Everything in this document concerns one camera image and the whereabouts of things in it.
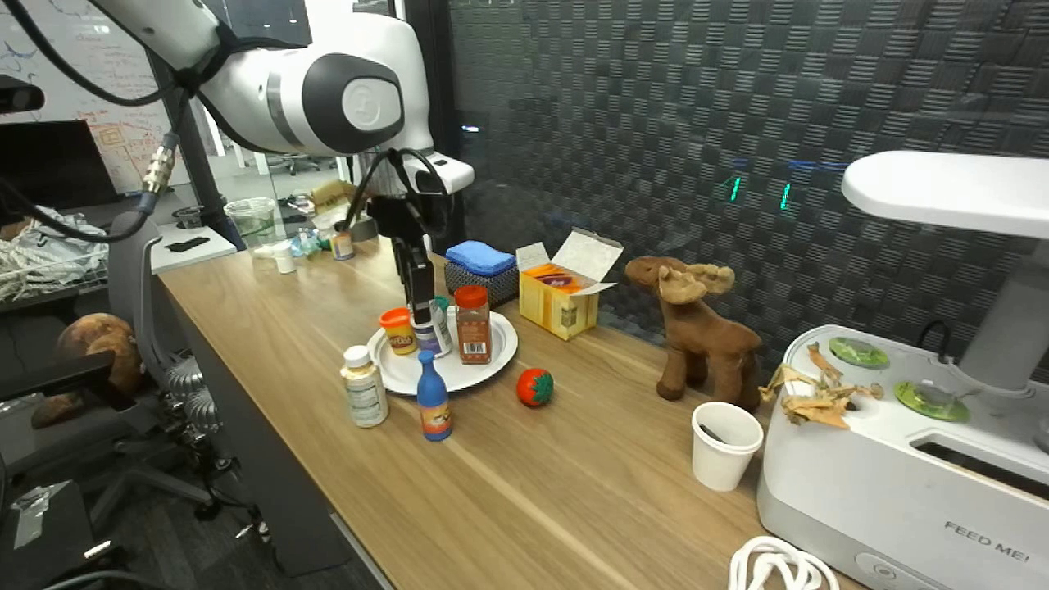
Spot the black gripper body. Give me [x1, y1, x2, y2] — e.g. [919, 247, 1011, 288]
[368, 195, 446, 311]

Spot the orange-lid dough tub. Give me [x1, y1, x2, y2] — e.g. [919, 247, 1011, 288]
[380, 308, 416, 358]

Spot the red-capped spice bottle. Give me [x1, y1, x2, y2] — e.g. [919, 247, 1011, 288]
[452, 281, 492, 365]

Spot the green-label supplement bottle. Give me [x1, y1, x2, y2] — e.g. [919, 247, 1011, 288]
[342, 344, 388, 430]

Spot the blue toy bottle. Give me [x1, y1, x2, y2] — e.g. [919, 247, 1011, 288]
[416, 352, 452, 442]

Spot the large white pill bottle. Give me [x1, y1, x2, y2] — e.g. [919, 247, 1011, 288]
[428, 296, 456, 358]

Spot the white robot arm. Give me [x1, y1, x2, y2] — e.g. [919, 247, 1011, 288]
[93, 0, 476, 344]

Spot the white round plate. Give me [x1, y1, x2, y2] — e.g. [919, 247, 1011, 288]
[368, 311, 518, 395]

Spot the red round plushy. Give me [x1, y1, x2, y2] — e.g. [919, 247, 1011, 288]
[516, 368, 555, 410]

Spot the open yellow cardboard box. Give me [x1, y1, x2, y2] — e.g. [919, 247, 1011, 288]
[516, 230, 624, 340]

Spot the brown moose plush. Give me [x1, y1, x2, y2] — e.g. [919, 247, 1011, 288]
[627, 256, 761, 410]

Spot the white paper cup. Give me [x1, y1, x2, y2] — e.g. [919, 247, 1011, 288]
[692, 403, 764, 492]

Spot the brown plush on chair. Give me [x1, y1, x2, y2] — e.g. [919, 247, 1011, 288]
[32, 311, 140, 430]

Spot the black office chair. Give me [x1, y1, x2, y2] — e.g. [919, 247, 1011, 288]
[0, 212, 263, 590]

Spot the white coiled cable on table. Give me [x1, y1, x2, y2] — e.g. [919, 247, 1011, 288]
[723, 535, 843, 590]

